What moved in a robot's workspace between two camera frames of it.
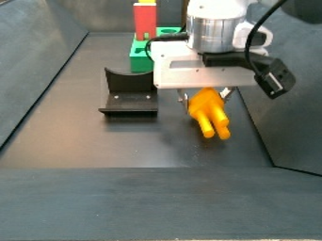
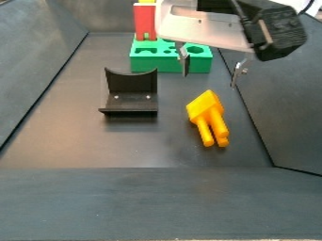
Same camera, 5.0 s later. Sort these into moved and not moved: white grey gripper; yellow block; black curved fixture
Moved: white grey gripper
Not moved: black curved fixture; yellow block
